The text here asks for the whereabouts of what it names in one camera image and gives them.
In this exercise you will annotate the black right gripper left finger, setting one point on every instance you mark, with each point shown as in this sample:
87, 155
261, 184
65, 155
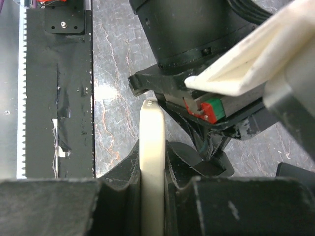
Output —
104, 206

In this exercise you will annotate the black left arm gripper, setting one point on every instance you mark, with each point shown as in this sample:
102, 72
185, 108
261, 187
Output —
187, 36

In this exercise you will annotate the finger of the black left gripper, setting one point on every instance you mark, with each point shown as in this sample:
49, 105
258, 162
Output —
207, 156

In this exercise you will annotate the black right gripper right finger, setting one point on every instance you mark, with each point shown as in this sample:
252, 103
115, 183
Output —
196, 205

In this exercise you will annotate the beige case phone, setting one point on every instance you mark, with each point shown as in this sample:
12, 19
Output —
152, 166

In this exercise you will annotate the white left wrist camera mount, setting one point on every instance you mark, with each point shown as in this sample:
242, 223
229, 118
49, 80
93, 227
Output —
286, 41

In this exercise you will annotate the slotted cable duct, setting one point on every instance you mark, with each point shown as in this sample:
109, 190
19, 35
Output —
21, 113

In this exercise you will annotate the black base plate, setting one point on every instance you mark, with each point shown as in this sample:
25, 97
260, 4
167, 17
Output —
60, 134

